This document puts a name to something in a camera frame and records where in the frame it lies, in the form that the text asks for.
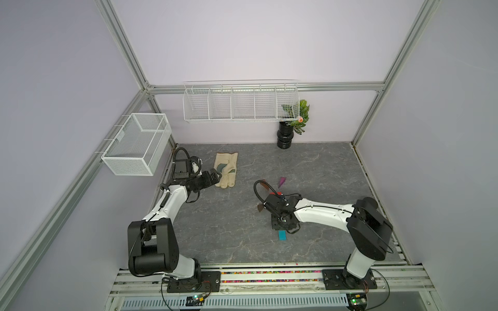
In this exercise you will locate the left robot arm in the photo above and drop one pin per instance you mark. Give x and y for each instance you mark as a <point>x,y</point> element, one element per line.
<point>152,244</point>

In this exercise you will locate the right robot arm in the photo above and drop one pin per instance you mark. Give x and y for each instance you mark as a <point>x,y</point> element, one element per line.
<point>368,228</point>

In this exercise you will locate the purple triangle block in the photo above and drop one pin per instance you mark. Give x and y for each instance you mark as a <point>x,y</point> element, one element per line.
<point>281,182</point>

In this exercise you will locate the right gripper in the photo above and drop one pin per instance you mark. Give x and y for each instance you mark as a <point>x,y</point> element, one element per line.
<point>274,226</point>

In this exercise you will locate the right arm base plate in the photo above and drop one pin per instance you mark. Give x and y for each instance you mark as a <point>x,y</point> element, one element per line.
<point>335,279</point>

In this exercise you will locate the small white wire basket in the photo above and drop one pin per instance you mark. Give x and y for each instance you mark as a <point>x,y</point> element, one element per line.
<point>138,146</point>

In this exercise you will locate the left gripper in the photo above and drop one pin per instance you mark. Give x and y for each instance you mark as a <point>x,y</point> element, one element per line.
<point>208,182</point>

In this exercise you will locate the black vase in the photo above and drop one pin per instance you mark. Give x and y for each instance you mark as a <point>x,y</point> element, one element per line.
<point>285,135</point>

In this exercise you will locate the long white wire shelf basket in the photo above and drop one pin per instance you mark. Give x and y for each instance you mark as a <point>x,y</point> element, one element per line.
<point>238,100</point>

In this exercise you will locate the short teal block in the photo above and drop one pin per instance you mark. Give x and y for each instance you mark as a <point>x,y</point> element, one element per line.
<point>282,235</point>

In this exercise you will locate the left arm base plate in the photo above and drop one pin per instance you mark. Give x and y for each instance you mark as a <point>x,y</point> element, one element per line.
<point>207,282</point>

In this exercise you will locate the green artificial plant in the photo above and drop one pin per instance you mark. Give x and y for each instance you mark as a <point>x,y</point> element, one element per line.
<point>296,116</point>

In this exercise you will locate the green circuit board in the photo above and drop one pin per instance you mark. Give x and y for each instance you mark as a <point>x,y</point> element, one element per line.
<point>357,301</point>

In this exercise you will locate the beige work glove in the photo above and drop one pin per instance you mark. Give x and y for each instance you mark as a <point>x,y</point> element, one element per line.
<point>226,165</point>

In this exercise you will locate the reddish brown triangle block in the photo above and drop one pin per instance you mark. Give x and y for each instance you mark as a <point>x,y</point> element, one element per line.
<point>265,184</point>

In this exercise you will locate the small black controller board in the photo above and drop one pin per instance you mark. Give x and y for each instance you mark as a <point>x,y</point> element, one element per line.
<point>194,301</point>

